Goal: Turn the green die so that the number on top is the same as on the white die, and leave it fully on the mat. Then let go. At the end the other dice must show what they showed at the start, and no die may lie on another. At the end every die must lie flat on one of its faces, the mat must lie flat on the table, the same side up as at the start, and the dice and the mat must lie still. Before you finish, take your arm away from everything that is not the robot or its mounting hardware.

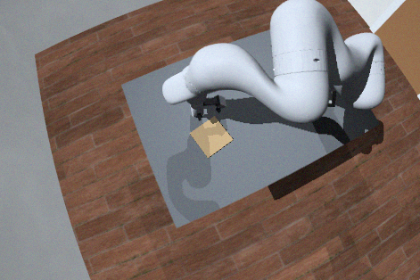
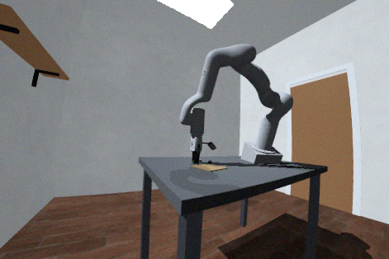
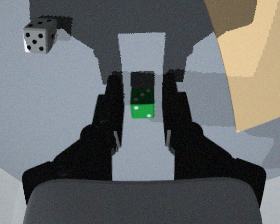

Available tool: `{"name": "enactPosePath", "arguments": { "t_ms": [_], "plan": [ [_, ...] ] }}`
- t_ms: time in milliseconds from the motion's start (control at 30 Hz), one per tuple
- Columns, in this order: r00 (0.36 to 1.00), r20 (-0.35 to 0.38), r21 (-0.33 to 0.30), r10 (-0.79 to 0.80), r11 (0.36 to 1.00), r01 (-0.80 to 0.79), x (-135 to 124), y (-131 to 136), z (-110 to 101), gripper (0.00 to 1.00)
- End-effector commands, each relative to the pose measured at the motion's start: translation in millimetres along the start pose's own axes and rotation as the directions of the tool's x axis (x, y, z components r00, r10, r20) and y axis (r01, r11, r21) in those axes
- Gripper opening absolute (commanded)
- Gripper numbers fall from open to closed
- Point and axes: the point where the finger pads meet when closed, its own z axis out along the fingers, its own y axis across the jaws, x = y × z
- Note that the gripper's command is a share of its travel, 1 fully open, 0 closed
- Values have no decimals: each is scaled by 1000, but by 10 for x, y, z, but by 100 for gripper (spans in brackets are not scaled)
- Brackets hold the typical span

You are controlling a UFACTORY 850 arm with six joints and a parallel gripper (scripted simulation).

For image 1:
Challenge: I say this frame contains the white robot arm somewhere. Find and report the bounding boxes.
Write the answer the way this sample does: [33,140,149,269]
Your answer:
[162,0,385,123]

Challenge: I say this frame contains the tan flat mat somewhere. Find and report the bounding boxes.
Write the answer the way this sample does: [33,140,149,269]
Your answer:
[190,116,234,158]

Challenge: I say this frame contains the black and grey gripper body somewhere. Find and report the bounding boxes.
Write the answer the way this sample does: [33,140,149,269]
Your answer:
[190,103,204,117]

